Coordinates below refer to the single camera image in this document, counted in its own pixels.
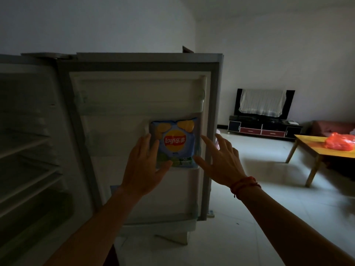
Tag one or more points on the person's left hand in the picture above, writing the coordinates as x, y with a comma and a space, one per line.
141, 174

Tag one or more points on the person's right hand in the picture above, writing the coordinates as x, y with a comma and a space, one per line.
224, 168

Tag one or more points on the blue Lay's chips bag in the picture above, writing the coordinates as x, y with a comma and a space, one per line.
177, 141

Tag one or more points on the white refrigerator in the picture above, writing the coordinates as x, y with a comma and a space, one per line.
124, 94

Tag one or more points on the orange plastic bag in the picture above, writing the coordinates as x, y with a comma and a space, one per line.
339, 142

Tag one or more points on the person's left forearm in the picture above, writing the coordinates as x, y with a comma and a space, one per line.
88, 235

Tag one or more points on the person's right forearm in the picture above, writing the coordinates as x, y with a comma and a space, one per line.
294, 232

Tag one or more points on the white power strip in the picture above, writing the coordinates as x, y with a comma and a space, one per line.
211, 214

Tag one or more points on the black television stand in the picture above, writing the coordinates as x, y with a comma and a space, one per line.
260, 127

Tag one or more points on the cream cabinet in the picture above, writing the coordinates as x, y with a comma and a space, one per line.
174, 238

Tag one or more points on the white lace cover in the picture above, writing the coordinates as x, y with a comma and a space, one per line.
262, 103

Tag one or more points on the white router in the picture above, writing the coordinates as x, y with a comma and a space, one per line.
293, 122

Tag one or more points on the yellow wooden table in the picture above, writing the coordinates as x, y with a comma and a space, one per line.
310, 144

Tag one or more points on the black television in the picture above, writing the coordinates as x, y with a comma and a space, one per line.
289, 102

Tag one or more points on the sofa with red cover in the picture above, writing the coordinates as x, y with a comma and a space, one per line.
330, 127

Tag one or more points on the dark doorway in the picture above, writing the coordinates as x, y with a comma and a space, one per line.
187, 50

